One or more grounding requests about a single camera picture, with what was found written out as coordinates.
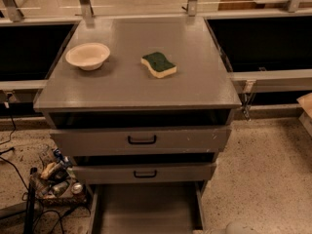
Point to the grey bottom drawer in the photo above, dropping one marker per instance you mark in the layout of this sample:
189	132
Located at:
147	208

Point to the grey drawer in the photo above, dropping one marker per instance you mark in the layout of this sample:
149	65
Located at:
140	141
147	208
115	174

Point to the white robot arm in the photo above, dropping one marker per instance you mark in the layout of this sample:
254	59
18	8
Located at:
234	228

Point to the grey drawer cabinet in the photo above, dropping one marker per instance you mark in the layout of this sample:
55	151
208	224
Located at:
124	94

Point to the grey top drawer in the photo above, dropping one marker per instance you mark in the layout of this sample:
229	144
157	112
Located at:
140	141

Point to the grey middle drawer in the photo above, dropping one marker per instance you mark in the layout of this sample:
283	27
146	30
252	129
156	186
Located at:
115	174

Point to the green yellow sponge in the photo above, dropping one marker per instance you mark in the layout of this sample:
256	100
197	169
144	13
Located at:
158	65

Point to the white paper bowl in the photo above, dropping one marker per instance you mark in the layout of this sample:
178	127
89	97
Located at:
88	56

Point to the silver can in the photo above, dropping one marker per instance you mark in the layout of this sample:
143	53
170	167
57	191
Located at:
77	188

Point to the tray of cluttered items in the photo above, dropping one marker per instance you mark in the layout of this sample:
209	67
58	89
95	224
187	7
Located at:
53	183

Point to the grey rail right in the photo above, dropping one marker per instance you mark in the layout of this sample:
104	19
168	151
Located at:
272	81

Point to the grey rail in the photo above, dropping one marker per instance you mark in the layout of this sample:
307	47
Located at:
22	85
272	81

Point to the metal frame post centre-left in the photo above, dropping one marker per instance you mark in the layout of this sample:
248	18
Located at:
86	8

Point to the grey rail left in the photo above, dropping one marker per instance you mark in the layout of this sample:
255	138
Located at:
22	85

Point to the black stand post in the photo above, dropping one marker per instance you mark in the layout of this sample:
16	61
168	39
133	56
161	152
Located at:
30	203

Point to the metal frame post left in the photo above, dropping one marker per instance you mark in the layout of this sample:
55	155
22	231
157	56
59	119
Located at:
14	13

